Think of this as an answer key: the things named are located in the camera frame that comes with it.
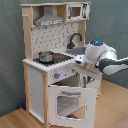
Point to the left stove knob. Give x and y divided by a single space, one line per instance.
56 75

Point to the metal cooking pot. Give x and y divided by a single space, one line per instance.
46 56

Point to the black stovetop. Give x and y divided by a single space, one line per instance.
58 58

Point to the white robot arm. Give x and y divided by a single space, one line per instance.
106 56

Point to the grey sink basin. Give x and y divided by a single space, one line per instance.
76 51

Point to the grey range hood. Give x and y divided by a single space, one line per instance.
48 18

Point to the toy microwave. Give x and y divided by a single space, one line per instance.
77 11

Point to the wooden toy kitchen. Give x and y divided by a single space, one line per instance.
56 38

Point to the white oven door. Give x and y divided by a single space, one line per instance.
64 100

